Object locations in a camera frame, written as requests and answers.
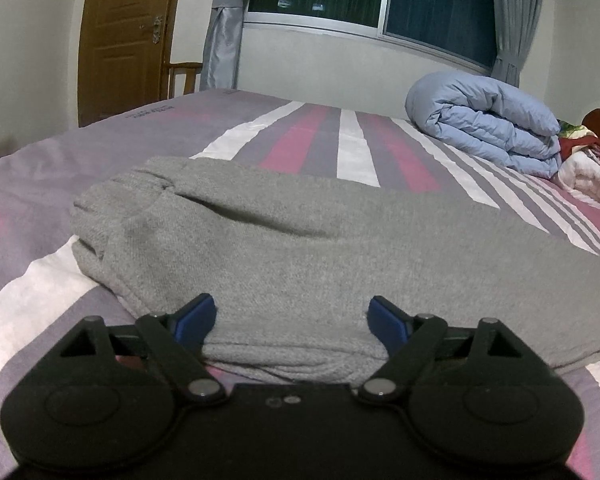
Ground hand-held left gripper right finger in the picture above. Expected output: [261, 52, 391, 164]
[357, 296, 524, 404]

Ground sliding window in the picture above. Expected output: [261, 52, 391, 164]
[247, 0, 498, 72]

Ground striped bed sheet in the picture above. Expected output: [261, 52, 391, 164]
[0, 87, 600, 471]

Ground wooden chair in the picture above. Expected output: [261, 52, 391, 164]
[166, 62, 204, 100]

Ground stack of folded clothes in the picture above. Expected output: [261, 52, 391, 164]
[557, 119, 600, 167]

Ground grey pants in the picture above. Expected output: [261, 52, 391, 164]
[70, 156, 600, 378]

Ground folded white blanket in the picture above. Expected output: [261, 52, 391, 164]
[552, 147, 600, 216]

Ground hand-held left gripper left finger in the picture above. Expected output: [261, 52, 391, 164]
[60, 292, 227, 403]

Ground grey curtain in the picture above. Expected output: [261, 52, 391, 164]
[200, 0, 258, 92]
[490, 0, 549, 89]

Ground brown wooden door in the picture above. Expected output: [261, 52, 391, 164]
[77, 0, 186, 127]

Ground folded light blue duvet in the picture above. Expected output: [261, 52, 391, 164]
[405, 71, 564, 178]

